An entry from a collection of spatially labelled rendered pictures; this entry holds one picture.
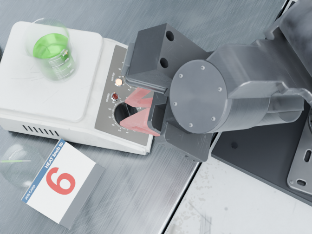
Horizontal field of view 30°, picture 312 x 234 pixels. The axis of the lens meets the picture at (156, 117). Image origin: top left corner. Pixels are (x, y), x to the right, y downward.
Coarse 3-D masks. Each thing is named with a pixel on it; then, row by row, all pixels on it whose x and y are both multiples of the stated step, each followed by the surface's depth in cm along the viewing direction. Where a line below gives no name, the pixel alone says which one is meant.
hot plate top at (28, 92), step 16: (16, 32) 74; (80, 32) 73; (16, 48) 73; (80, 48) 72; (96, 48) 72; (0, 64) 72; (16, 64) 72; (32, 64) 72; (80, 64) 71; (96, 64) 71; (0, 80) 71; (16, 80) 71; (32, 80) 71; (80, 80) 71; (0, 96) 71; (16, 96) 70; (32, 96) 70; (48, 96) 70; (64, 96) 70; (80, 96) 70; (32, 112) 70; (48, 112) 69; (64, 112) 69; (80, 112) 69
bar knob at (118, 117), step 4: (120, 104) 73; (124, 104) 72; (128, 104) 71; (116, 108) 72; (120, 108) 72; (124, 108) 72; (128, 108) 71; (132, 108) 72; (116, 112) 72; (120, 112) 72; (124, 112) 72; (128, 112) 71; (132, 112) 71; (136, 112) 73; (116, 116) 72; (120, 116) 72; (124, 116) 72; (128, 116) 71; (116, 120) 72; (120, 120) 72
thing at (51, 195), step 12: (60, 156) 73; (72, 156) 74; (60, 168) 73; (72, 168) 74; (84, 168) 75; (48, 180) 72; (60, 180) 73; (72, 180) 74; (36, 192) 72; (48, 192) 72; (60, 192) 73; (72, 192) 74; (36, 204) 72; (48, 204) 72; (60, 204) 73
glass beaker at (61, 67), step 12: (36, 24) 66; (48, 24) 67; (60, 24) 66; (24, 36) 65; (36, 36) 68; (24, 48) 65; (60, 48) 64; (72, 48) 67; (36, 60) 65; (48, 60) 65; (60, 60) 66; (72, 60) 68; (48, 72) 68; (60, 72) 68; (72, 72) 70
